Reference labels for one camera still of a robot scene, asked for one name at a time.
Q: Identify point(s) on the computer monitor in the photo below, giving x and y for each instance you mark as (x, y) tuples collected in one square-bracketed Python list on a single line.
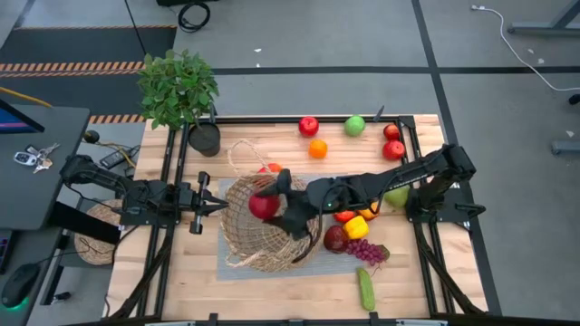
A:
[(13, 123)]

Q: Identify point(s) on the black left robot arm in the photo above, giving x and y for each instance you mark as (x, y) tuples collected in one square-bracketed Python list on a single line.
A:
[(104, 179)]

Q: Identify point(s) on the potted green plant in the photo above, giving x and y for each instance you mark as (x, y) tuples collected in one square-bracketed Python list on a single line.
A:
[(176, 88)]

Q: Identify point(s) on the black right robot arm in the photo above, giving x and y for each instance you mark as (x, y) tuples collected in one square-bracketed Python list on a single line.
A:
[(421, 169)]

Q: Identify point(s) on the grey desk foot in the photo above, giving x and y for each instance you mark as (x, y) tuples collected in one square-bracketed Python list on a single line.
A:
[(565, 147)]

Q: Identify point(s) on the black round knob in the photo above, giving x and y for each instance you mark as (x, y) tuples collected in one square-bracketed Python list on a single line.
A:
[(91, 137)]

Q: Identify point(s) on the yellow bell pepper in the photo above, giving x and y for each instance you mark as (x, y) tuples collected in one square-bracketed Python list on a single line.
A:
[(355, 227)]

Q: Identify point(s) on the purple grape bunch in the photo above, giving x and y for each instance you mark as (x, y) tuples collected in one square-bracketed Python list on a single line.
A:
[(364, 251)]

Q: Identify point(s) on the black computer mouse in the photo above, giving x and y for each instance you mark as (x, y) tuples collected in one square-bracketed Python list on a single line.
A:
[(19, 285)]

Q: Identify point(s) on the green apple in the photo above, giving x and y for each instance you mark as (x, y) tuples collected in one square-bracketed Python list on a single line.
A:
[(354, 126)]

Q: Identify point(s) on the black chair wheel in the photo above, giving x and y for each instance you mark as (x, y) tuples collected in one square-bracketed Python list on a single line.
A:
[(574, 98)]

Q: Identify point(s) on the black aluminium frame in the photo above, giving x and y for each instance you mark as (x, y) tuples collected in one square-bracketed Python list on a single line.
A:
[(235, 120)]

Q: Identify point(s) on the red tomato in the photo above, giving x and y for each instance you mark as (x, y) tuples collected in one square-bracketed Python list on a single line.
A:
[(344, 217)]

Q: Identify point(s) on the green pear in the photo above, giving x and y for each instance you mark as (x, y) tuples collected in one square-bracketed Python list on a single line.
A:
[(396, 198)]

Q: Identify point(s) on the dark red pomegranate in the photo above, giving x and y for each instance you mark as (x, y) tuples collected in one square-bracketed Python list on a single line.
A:
[(334, 239)]

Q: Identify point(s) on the woven wicker basket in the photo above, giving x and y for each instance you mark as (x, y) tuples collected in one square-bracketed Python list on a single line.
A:
[(254, 244)]

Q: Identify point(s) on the key bunch with fob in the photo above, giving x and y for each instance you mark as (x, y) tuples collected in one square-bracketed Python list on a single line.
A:
[(36, 156)]

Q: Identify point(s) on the round wicker mat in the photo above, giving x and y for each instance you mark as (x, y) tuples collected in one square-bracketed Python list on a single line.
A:
[(93, 251)]

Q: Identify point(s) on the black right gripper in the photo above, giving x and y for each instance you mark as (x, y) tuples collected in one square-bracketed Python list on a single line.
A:
[(317, 199)]

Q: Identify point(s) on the grey woven placemat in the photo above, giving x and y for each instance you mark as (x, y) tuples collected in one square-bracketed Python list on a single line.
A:
[(326, 268)]

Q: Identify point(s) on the green cucumber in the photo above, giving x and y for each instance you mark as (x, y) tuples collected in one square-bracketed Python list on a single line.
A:
[(366, 290)]

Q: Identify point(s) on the black desk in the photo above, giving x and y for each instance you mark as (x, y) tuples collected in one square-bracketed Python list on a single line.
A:
[(27, 194)]

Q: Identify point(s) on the black desk base beam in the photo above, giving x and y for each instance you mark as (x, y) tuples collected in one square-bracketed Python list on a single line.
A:
[(86, 224)]

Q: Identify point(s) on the red and orange fruit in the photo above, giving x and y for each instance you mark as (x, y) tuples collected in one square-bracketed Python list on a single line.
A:
[(273, 167)]

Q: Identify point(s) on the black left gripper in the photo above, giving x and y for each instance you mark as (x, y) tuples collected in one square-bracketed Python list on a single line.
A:
[(199, 201)]

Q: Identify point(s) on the dark keyboard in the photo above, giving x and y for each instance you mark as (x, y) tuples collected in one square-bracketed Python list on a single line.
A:
[(3, 249)]

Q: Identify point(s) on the small black lever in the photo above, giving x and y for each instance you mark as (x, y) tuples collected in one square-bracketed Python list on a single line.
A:
[(379, 113)]

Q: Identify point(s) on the grey desk leg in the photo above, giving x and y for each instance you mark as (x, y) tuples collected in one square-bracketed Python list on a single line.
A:
[(544, 30)]

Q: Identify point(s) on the small red apple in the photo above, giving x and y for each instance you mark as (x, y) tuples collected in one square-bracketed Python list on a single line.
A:
[(391, 132)]

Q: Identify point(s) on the black hazard-striped floor mat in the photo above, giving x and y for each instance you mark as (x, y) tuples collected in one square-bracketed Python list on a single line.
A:
[(81, 45)]

